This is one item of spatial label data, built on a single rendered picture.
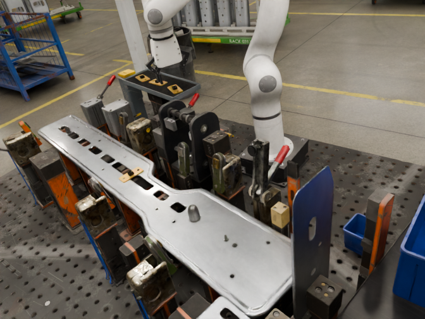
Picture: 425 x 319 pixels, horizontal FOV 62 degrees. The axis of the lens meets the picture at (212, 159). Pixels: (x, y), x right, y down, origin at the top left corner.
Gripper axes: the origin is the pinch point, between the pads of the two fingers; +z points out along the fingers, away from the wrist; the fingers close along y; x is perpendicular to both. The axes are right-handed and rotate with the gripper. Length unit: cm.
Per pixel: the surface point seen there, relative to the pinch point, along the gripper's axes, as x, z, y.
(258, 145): 61, 0, -2
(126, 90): -33.2, 12.5, 13.7
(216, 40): -335, 96, -162
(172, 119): 22.6, 5.4, 8.8
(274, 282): 82, 21, 9
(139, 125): 2.9, 13.0, 17.3
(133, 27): -352, 56, -57
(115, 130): -11.1, 18.6, 25.6
